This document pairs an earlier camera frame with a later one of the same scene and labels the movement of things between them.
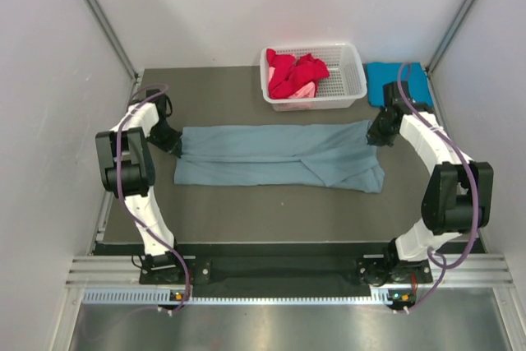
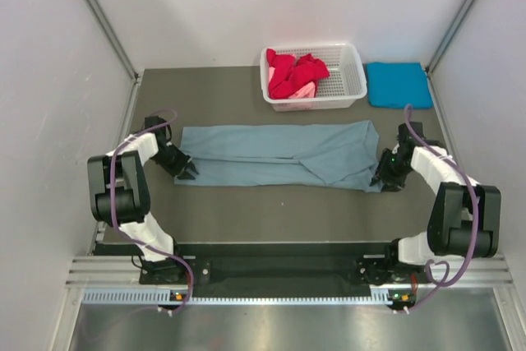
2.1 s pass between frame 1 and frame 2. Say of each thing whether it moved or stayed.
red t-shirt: stayed
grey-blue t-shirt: stayed
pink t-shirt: stayed
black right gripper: moved
